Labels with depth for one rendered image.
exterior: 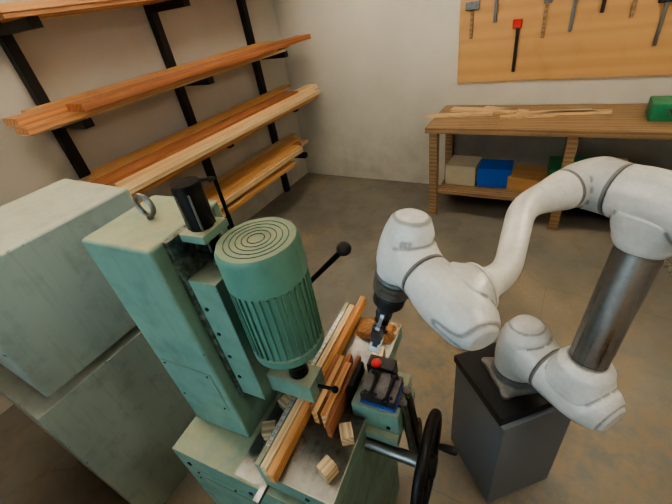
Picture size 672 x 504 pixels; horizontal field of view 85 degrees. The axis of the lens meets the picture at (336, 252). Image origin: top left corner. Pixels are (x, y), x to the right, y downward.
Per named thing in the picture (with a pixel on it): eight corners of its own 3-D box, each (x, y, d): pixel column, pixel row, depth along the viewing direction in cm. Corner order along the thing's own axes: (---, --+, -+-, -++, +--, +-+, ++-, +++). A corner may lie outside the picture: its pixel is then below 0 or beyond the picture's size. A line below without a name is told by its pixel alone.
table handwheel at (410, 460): (418, 560, 85) (435, 440, 84) (340, 523, 94) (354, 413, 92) (437, 488, 112) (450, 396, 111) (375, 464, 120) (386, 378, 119)
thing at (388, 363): (395, 413, 96) (394, 401, 93) (356, 401, 101) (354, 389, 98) (408, 373, 106) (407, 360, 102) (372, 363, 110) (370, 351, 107)
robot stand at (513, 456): (503, 418, 187) (520, 339, 152) (547, 478, 162) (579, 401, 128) (450, 438, 182) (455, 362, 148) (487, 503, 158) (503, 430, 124)
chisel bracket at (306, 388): (316, 407, 98) (310, 388, 93) (272, 392, 104) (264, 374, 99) (327, 384, 104) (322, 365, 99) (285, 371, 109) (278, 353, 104)
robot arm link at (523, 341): (515, 341, 142) (525, 298, 130) (557, 375, 127) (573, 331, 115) (483, 358, 137) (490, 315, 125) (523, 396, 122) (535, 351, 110)
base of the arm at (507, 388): (519, 344, 147) (521, 335, 144) (552, 391, 129) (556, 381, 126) (475, 352, 147) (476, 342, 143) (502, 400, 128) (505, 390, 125)
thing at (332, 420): (332, 438, 99) (328, 425, 96) (328, 436, 100) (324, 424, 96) (362, 368, 116) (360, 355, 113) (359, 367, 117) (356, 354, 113)
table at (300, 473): (372, 535, 86) (370, 525, 82) (265, 485, 98) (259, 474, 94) (429, 341, 129) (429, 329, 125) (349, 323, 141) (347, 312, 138)
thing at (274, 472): (276, 484, 92) (272, 477, 90) (269, 481, 93) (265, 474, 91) (366, 304, 139) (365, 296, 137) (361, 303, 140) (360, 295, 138)
